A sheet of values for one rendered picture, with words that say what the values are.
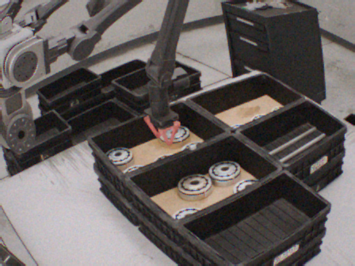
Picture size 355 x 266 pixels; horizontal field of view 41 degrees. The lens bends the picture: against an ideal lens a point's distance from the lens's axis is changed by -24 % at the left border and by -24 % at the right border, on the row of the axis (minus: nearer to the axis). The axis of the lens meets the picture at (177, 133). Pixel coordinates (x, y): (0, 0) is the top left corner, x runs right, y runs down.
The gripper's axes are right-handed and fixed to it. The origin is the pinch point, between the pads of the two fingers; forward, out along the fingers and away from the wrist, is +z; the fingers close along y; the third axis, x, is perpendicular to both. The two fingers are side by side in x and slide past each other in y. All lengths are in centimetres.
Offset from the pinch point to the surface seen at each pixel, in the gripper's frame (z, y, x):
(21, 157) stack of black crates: 38, 93, 38
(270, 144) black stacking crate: 11.9, -11.6, -35.3
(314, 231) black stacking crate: 9, -67, -11
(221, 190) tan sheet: 11.7, -21.2, -6.0
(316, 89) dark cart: 70, 89, -172
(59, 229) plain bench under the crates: 25, 8, 46
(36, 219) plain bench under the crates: 25, 19, 54
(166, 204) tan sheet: 11.7, -16.2, 10.8
